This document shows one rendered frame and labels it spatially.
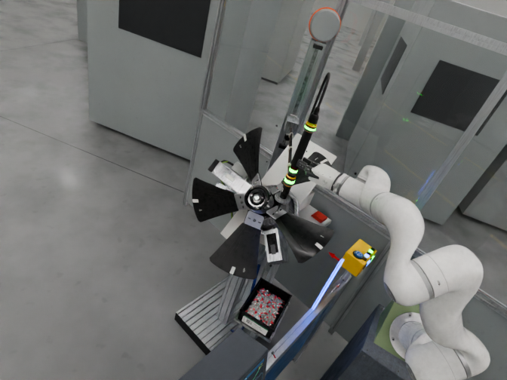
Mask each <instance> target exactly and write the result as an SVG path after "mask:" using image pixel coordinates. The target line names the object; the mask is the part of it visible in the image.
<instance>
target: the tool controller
mask: <svg viewBox="0 0 507 380"><path fill-rule="evenodd" d="M267 357H268V349H267V348H266V347H265V346H263V345H262V344H260V343H259V342H258V341H257V340H256V339H254V338H252V337H251V336H249V335H248V334H247V333H246V332H245V331H243V330H242V329H240V328H237V330H235V331H234V332H233V333H232V334H231V335H230V336H228V337H227V338H226V339H225V340H223V341H222V342H221V343H220V344H219V345H218V346H216V347H215V349H213V350H212V351H211V352H210V353H209V354H208V355H206V356H205V357H204V358H203V359H202V360H200V361H199V362H198V363H197V364H196V365H194V366H193V367H192V368H191V369H190V370H189V371H188V372H187V373H186V374H185V375H183V376H182V377H181V378H180V379H178V380H265V377H266V364H267Z"/></svg>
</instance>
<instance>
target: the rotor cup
mask: <svg viewBox="0 0 507 380"><path fill-rule="evenodd" d="M256 195H258V196H259V199H258V200H256V199H255V196H256ZM244 202H245V204H246V206H247V207H248V208H249V209H250V210H251V211H252V210H253V211H252V212H254V213H256V214H259V215H261V216H263V217H264V219H269V218H271V217H270V216H269V215H267V214H266V211H267V210H270V209H271V208H273V207H275V206H278V205H279V203H278V202H277V201H276V200H275V197H274V196H273V194H272V193H271V191H270V189H267V188H266V187H265V186H263V185H253V186H251V187H250V188H249V189H248V190H247V191H246V193H245V196H244ZM267 205H269V207H267Z"/></svg>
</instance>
